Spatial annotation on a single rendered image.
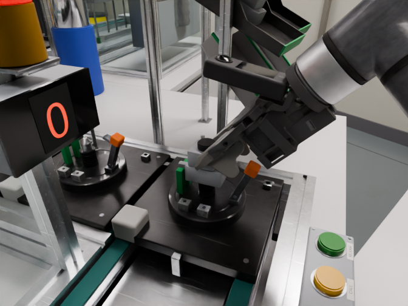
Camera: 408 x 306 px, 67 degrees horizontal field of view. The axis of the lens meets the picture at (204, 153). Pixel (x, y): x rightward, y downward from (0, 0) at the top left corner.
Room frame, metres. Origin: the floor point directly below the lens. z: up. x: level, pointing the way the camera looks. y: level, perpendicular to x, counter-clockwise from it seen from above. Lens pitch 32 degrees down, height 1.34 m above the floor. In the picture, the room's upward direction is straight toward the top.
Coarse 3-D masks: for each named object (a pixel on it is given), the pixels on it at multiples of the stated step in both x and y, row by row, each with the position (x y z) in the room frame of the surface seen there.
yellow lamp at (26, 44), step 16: (0, 16) 0.27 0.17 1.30; (16, 16) 0.28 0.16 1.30; (32, 16) 0.29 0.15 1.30; (0, 32) 0.27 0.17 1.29; (16, 32) 0.27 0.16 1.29; (32, 32) 0.28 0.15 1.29; (0, 48) 0.27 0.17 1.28; (16, 48) 0.27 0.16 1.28; (32, 48) 0.28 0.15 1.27; (0, 64) 0.27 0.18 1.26; (16, 64) 0.27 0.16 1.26; (32, 64) 0.28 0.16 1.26
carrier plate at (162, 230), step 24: (168, 168) 0.53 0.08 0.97; (144, 192) 0.45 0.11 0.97; (264, 192) 0.45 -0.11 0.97; (168, 216) 0.39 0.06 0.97; (264, 216) 0.39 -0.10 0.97; (144, 240) 0.34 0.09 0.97; (168, 240) 0.33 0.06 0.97; (192, 240) 0.33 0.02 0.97; (216, 240) 0.33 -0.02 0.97; (240, 240) 0.33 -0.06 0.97; (264, 240) 0.33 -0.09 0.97; (216, 264) 0.29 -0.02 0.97; (240, 264) 0.29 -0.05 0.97
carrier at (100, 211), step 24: (72, 144) 0.54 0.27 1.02; (96, 144) 0.58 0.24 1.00; (72, 168) 0.50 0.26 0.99; (96, 168) 0.50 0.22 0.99; (120, 168) 0.50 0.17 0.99; (144, 168) 0.53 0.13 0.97; (72, 192) 0.45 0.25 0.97; (96, 192) 0.45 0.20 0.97; (120, 192) 0.45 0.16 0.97; (72, 216) 0.39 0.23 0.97; (96, 216) 0.39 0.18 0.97
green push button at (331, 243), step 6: (324, 234) 0.34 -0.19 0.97; (330, 234) 0.34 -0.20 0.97; (336, 234) 0.34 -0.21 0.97; (318, 240) 0.33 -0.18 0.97; (324, 240) 0.33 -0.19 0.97; (330, 240) 0.33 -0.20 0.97; (336, 240) 0.33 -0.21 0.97; (342, 240) 0.33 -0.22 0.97; (324, 246) 0.32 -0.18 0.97; (330, 246) 0.32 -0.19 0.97; (336, 246) 0.32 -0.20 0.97; (342, 246) 0.32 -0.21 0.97; (330, 252) 0.31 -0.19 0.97; (336, 252) 0.31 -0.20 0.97; (342, 252) 0.32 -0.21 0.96
